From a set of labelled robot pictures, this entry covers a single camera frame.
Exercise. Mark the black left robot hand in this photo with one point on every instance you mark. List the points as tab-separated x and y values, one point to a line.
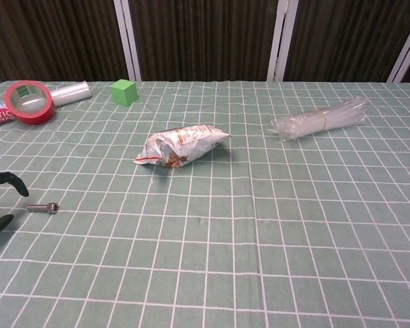
11	180

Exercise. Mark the small metal bolt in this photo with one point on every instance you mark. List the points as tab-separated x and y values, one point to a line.
43	207

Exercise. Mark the red tape roll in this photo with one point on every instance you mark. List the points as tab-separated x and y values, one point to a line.
30	102

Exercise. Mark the plastic food wrap roll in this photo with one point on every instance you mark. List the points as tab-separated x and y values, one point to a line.
68	92

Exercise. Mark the green cube block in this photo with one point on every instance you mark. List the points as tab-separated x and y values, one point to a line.
124	92

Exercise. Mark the crumpled white snack bag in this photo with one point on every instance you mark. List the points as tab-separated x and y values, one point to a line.
181	145

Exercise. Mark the green checked tablecloth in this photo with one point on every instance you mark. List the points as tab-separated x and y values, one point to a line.
225	222

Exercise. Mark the bundle of clear straws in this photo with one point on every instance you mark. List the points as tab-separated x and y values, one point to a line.
319	120

